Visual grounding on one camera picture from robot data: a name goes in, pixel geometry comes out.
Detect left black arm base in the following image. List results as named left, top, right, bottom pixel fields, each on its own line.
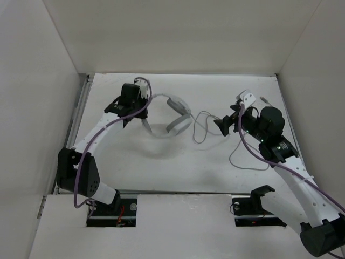
left=86, top=193, right=138, bottom=228

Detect purple cable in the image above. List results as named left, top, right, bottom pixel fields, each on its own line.
left=233, top=103, right=345, bottom=259
left=73, top=76, right=152, bottom=209

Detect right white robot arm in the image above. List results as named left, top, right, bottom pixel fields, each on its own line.
left=214, top=104, right=344, bottom=257

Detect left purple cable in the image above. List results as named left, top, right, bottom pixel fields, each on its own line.
left=73, top=76, right=152, bottom=209

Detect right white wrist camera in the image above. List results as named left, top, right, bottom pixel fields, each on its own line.
left=236, top=90, right=257, bottom=109

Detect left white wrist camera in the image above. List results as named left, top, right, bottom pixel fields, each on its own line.
left=134, top=77, right=149, bottom=99

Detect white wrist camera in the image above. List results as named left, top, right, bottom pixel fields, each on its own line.
left=134, top=77, right=149, bottom=99
left=236, top=90, right=257, bottom=109

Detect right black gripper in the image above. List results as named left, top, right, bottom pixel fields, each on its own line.
left=213, top=103, right=268, bottom=142

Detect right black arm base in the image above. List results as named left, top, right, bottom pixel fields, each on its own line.
left=229, top=196, right=287, bottom=227

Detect white grey headphones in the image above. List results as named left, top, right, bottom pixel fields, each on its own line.
left=141, top=93, right=192, bottom=139

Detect grey headphone cable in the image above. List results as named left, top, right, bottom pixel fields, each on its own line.
left=188, top=96, right=270, bottom=171

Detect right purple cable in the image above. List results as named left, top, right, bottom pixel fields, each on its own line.
left=233, top=103, right=345, bottom=259

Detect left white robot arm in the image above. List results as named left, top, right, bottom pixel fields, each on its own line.
left=57, top=77, right=153, bottom=214

